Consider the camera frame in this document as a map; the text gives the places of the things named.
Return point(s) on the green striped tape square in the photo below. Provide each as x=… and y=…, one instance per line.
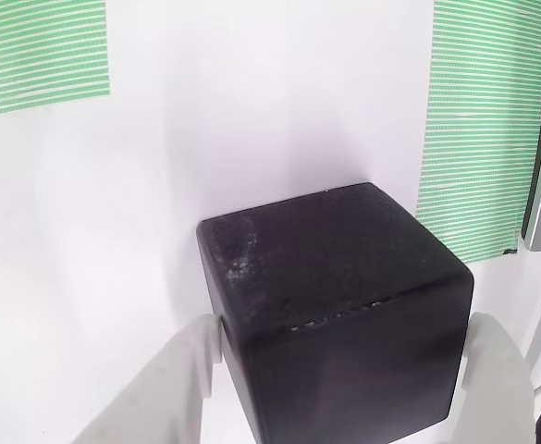
x=39, y=51

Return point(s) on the black cube with scuffed face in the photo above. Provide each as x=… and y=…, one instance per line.
x=335, y=300

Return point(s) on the green striped tape strip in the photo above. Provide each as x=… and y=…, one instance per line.
x=473, y=139

